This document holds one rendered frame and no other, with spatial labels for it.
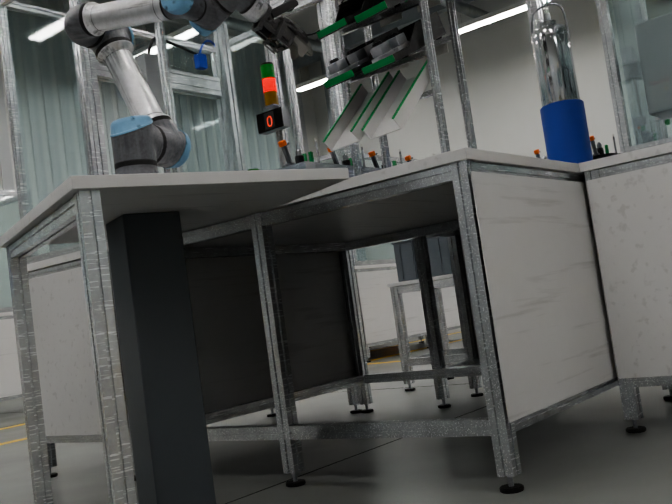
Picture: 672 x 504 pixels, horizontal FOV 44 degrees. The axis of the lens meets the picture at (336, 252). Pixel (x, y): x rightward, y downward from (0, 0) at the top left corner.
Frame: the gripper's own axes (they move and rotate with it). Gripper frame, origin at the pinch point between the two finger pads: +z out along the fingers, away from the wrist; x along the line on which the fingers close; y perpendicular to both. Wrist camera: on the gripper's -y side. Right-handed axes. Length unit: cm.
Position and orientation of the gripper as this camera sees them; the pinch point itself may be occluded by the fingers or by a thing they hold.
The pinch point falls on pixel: (309, 50)
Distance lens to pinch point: 255.0
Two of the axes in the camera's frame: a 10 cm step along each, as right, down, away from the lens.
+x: 6.8, -0.6, -7.3
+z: 6.6, 4.8, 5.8
